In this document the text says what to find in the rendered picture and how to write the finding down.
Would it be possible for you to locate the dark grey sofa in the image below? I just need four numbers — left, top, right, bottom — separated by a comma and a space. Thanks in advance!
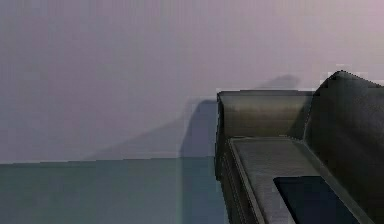
214, 70, 384, 224

